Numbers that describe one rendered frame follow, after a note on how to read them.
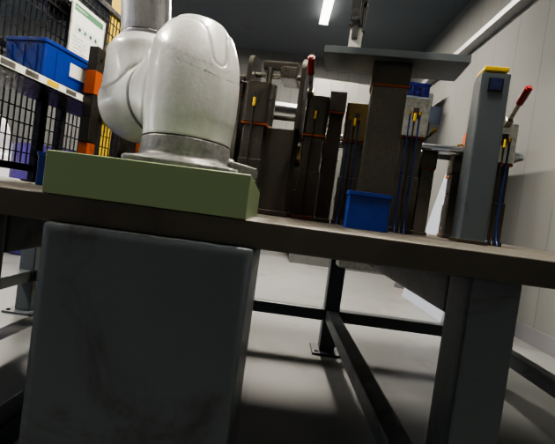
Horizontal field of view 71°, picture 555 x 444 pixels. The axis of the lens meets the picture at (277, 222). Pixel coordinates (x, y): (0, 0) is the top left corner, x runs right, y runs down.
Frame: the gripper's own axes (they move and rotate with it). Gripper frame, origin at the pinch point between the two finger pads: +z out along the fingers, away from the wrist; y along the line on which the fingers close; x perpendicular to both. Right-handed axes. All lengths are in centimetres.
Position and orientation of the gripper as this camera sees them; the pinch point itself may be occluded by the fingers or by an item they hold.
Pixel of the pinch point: (354, 42)
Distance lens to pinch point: 119.8
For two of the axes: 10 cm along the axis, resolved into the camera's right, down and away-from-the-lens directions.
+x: -9.3, -1.4, 3.3
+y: 3.3, 0.1, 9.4
